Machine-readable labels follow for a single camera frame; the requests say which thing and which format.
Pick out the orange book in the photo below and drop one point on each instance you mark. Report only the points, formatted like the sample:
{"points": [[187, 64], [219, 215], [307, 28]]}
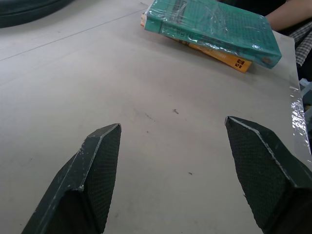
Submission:
{"points": [[219, 54]]}

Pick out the black curved object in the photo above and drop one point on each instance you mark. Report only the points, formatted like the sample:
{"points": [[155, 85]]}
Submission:
{"points": [[26, 9]]}

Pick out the green plastic-wrapped book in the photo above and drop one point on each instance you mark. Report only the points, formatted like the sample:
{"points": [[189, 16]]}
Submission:
{"points": [[214, 29]]}

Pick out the checkered cloth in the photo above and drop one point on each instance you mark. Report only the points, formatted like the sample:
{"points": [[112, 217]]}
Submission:
{"points": [[303, 41]]}

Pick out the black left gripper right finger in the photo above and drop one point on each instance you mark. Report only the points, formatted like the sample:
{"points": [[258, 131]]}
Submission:
{"points": [[265, 180]]}

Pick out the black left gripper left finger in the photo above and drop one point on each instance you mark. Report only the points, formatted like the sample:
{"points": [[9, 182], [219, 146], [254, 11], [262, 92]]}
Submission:
{"points": [[80, 185]]}

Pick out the blue object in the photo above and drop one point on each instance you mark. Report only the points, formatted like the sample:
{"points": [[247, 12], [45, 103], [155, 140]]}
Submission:
{"points": [[306, 91]]}

